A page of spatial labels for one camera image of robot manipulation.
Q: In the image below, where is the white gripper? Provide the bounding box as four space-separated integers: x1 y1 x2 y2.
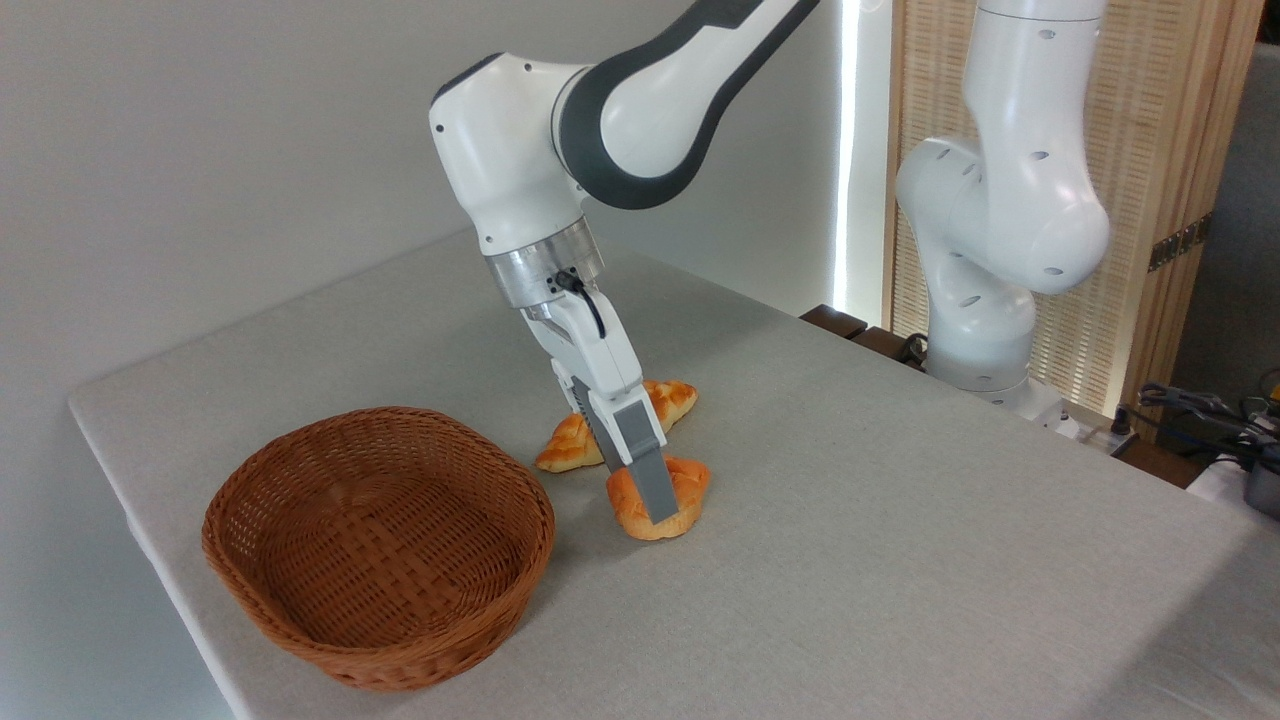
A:
518 288 684 526

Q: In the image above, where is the round orange bread bun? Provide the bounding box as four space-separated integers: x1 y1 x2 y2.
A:
606 455 711 542

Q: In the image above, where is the long braided bread loaf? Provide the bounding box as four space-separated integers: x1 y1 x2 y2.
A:
534 380 698 474

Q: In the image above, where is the brown wicker basket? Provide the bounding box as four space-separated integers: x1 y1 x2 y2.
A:
202 406 556 693

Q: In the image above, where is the grey tablecloth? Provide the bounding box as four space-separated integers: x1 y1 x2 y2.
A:
68 228 1280 720

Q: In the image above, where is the white power strip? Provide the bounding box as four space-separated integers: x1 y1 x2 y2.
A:
1072 418 1143 458

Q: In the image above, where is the black metal screen hinge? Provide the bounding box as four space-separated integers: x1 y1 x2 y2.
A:
1147 212 1215 273

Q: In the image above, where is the light wooden folding screen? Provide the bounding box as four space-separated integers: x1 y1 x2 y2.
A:
885 0 1266 421

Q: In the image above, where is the grey device housing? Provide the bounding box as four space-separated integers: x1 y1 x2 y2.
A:
1243 455 1280 521

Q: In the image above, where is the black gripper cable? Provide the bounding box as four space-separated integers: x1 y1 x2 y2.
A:
554 267 609 340

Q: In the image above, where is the black cable bundle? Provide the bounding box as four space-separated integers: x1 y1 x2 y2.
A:
1137 372 1280 456

